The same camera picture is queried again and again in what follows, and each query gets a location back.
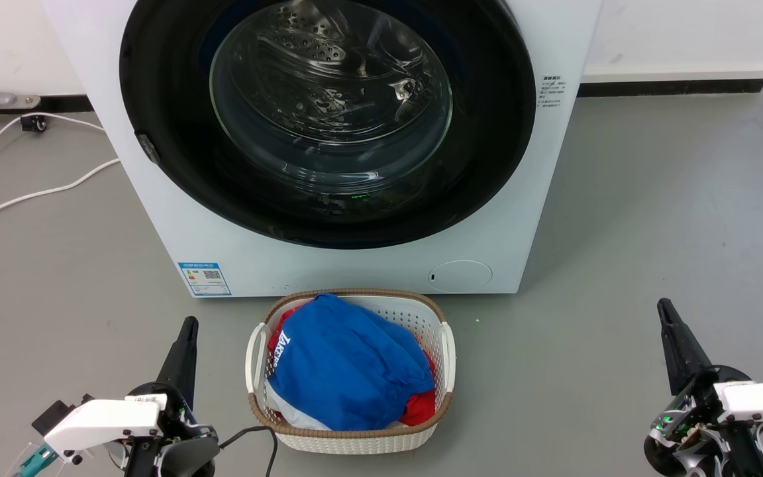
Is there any small black text sticker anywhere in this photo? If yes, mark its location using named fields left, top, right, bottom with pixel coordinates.
left=538, top=75, right=566, bottom=109

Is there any red garment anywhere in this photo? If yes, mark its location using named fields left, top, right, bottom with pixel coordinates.
left=269, top=303, right=437, bottom=427

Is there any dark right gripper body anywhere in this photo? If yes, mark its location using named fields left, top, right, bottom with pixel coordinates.
left=643, top=364, right=753, bottom=477

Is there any white garment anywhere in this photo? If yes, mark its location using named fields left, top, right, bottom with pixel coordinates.
left=265, top=380, right=331, bottom=432

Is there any white woven laundry basket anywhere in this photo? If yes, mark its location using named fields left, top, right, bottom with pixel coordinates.
left=245, top=288, right=456, bottom=455

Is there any white straight floor cable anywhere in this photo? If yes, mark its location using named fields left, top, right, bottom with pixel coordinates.
left=0, top=158, right=121, bottom=227

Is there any steel perforated washer drum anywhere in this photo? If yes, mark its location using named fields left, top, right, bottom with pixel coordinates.
left=211, top=0, right=454, bottom=194

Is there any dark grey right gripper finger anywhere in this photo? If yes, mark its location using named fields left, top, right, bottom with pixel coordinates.
left=668, top=299, right=715, bottom=385
left=658, top=298, right=699, bottom=396

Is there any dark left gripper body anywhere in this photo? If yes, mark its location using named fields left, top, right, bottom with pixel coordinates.
left=123, top=381, right=213, bottom=464

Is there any blue energy label sticker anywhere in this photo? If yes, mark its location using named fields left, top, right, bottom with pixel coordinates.
left=178, top=262, right=232, bottom=297

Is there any white front-load washing machine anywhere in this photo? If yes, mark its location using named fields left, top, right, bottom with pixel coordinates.
left=44, top=0, right=602, bottom=298

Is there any round white filter cover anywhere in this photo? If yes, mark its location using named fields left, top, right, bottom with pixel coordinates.
left=428, top=260, right=493, bottom=294

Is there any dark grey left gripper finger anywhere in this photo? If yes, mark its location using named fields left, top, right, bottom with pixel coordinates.
left=179, top=317, right=199, bottom=407
left=156, top=317, right=192, bottom=397

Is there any round black glass washer door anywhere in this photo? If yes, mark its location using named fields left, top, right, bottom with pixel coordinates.
left=119, top=0, right=537, bottom=250

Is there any blue jersey garment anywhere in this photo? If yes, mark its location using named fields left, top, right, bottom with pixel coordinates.
left=266, top=293, right=435, bottom=431

